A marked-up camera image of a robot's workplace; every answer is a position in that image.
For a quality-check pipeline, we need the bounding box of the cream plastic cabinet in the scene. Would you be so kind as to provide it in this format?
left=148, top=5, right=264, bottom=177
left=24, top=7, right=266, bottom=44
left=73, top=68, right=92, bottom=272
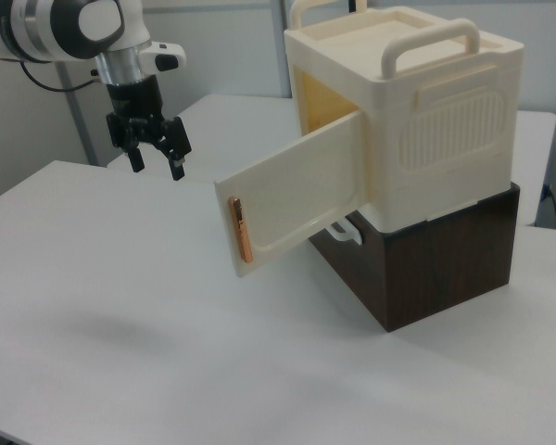
left=283, top=0, right=525, bottom=233

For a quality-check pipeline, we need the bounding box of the copper door handle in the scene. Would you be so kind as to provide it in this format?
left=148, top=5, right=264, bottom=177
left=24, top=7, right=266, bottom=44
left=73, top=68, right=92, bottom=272
left=230, top=196, right=254, bottom=264

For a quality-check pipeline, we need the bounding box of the dark wooden drawer box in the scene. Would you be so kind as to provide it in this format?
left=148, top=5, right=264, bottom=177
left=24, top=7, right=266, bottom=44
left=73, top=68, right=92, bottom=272
left=308, top=181, right=523, bottom=334

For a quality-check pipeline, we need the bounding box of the white drawer handle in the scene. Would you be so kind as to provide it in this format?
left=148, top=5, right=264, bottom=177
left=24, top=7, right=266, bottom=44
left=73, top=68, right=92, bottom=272
left=326, top=217, right=364, bottom=245

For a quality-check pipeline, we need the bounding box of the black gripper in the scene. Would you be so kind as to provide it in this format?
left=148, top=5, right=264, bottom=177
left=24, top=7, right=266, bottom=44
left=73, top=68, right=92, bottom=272
left=104, top=75, right=194, bottom=183

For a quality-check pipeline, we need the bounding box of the cream cabinet carry handle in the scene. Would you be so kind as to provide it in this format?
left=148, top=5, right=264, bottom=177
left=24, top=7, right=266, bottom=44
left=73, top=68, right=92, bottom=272
left=289, top=0, right=370, bottom=31
left=380, top=18, right=482, bottom=78

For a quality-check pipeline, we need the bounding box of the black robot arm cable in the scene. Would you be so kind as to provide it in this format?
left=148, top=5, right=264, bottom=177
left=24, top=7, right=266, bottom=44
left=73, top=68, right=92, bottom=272
left=19, top=59, right=99, bottom=93

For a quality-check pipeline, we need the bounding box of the black wall power cable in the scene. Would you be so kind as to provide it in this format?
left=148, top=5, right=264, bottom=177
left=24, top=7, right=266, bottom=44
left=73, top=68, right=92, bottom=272
left=543, top=183, right=556, bottom=229

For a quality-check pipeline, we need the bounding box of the grey metal partition post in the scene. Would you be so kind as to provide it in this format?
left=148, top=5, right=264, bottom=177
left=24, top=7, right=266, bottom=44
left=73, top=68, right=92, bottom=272
left=54, top=59, right=98, bottom=167

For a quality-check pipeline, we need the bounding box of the cream cabinet door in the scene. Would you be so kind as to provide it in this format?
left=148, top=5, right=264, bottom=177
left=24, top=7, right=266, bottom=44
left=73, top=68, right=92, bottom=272
left=214, top=109, right=370, bottom=279

